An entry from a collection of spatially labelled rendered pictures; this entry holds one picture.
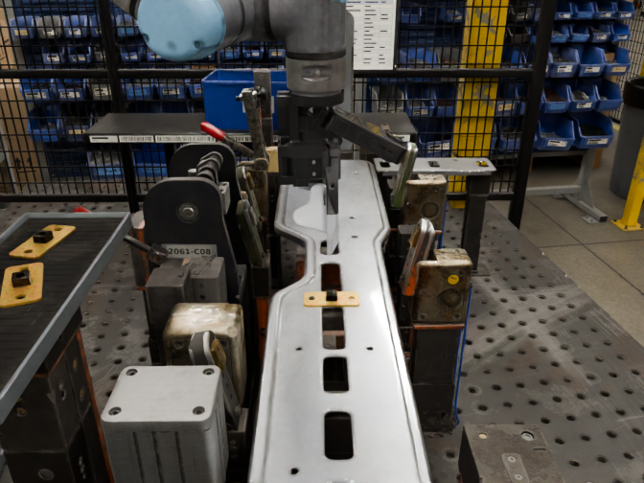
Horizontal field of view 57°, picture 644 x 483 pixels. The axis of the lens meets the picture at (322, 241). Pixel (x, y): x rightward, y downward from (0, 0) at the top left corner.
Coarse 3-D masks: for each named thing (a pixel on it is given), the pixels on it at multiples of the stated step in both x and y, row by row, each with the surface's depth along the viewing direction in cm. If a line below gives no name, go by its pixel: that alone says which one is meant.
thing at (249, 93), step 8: (248, 88) 122; (264, 88) 121; (240, 96) 121; (248, 96) 120; (256, 96) 121; (264, 96) 120; (248, 104) 121; (256, 104) 124; (248, 112) 122; (256, 112) 122; (248, 120) 122; (256, 120) 122; (256, 128) 123; (256, 136) 124; (256, 144) 125; (264, 144) 128; (256, 152) 125; (264, 152) 128
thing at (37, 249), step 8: (40, 232) 71; (48, 232) 71; (56, 232) 73; (64, 232) 73; (72, 232) 73; (32, 240) 71; (40, 240) 70; (48, 240) 70; (56, 240) 71; (16, 248) 69; (24, 248) 69; (32, 248) 69; (40, 248) 69; (48, 248) 69; (16, 256) 67; (24, 256) 67; (32, 256) 67; (40, 256) 67
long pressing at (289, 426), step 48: (288, 192) 128; (384, 240) 110; (288, 288) 91; (384, 288) 93; (288, 336) 81; (384, 336) 81; (288, 384) 72; (384, 384) 72; (288, 432) 65; (384, 432) 65; (288, 480) 59; (336, 480) 59; (384, 480) 59; (432, 480) 60
